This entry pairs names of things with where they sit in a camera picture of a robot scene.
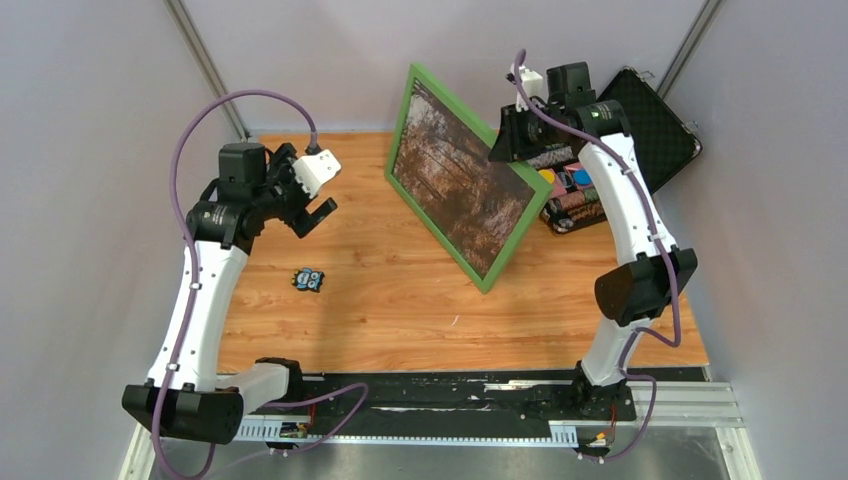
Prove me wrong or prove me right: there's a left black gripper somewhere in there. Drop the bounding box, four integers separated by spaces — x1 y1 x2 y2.
252 143 335 237

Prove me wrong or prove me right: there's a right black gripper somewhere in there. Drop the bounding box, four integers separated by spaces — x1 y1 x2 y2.
490 101 564 162

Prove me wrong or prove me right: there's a wooden picture frame green trim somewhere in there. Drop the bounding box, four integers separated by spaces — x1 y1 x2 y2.
384 62 555 295

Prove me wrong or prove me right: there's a forest photo print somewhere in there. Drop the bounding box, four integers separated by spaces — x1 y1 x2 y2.
392 78 537 280

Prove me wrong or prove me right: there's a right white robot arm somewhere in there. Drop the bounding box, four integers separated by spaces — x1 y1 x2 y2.
489 52 698 418

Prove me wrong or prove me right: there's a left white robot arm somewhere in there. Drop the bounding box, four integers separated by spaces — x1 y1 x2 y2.
122 143 342 445

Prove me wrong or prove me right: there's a yellow dealer button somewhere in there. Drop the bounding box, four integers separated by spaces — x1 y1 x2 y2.
537 169 557 185

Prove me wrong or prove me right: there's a blue yellow chip row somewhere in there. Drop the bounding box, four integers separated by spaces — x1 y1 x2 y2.
526 146 576 170

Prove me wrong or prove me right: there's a small blue owl toy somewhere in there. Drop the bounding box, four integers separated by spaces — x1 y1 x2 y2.
291 267 325 293

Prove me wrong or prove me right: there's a clear dealer button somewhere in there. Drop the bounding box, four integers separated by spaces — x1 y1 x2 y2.
557 171 574 191

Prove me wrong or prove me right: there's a red playing card deck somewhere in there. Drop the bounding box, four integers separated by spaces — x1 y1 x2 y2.
551 177 568 198

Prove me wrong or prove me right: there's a blue dealer button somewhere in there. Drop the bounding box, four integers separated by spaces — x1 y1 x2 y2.
572 169 592 188

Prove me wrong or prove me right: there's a red poker chip row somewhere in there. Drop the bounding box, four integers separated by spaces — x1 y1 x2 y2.
550 191 587 212

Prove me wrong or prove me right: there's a green poker chip row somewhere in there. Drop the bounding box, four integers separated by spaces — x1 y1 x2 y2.
582 187 600 203

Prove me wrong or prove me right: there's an orange black chip row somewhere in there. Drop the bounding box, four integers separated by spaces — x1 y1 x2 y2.
565 202 606 229

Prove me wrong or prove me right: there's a black poker chip case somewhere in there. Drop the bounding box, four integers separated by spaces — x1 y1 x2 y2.
540 67 702 235

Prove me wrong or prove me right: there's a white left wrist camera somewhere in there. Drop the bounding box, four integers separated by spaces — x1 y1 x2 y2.
292 149 342 199

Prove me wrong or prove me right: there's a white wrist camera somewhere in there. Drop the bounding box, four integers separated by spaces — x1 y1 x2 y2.
292 149 342 199
515 65 545 112

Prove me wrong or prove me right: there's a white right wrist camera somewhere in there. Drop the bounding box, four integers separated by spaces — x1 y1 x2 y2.
515 65 545 112

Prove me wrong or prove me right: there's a black mounting base rail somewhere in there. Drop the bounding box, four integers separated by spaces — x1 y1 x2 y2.
235 367 744 448

